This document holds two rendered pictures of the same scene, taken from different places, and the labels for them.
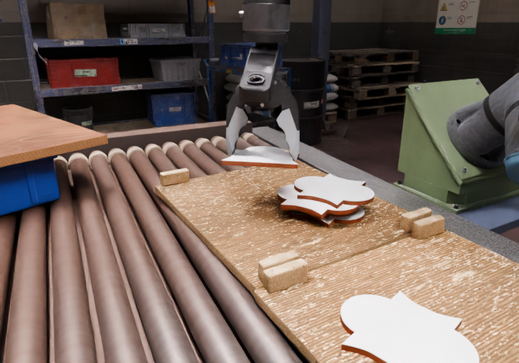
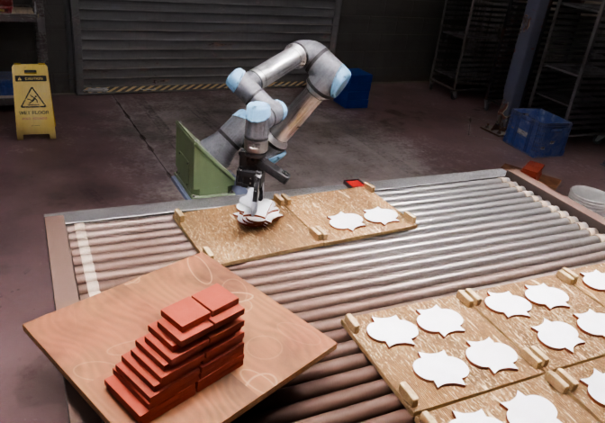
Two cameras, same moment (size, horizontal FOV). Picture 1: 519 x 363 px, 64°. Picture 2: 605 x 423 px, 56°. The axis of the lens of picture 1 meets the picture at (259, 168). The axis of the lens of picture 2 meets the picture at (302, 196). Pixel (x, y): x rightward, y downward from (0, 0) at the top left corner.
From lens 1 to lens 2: 1.90 m
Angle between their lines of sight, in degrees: 83
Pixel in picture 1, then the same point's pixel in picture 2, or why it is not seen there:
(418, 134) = (205, 165)
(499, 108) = (237, 139)
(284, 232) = (281, 231)
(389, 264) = (308, 215)
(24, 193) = not seen: hidden behind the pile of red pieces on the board
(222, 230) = (277, 246)
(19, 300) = (325, 299)
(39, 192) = not seen: hidden behind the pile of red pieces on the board
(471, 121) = (224, 148)
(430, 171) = (216, 181)
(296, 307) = (334, 236)
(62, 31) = not seen: outside the picture
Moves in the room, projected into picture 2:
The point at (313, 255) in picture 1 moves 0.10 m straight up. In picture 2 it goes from (301, 228) to (303, 202)
